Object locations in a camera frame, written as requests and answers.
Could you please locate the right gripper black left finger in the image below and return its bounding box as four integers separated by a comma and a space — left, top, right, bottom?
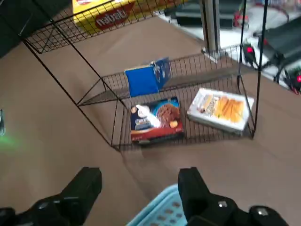
0, 167, 103, 226

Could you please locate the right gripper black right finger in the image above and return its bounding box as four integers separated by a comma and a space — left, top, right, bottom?
177, 166, 290, 226

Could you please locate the blue Oreo cookie box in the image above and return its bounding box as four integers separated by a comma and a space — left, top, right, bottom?
124, 56, 172, 97

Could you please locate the light blue plastic shopping basket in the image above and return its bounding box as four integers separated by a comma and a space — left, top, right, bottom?
126, 183, 189, 226

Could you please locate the white cracker stick box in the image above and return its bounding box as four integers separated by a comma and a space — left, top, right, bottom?
187, 88, 255, 137

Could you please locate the dark chocolate cookie box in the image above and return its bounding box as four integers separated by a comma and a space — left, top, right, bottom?
130, 96, 185, 146

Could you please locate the yellow nabati wafer box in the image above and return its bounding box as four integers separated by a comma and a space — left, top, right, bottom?
71, 0, 186, 36

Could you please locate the black wire snack shelf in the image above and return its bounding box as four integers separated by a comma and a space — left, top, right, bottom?
17, 0, 270, 151

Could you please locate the black switch with red light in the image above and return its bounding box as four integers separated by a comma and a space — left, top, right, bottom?
242, 43, 257, 64

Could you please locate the aluminium frame post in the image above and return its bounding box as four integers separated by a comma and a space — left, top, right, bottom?
202, 0, 223, 63

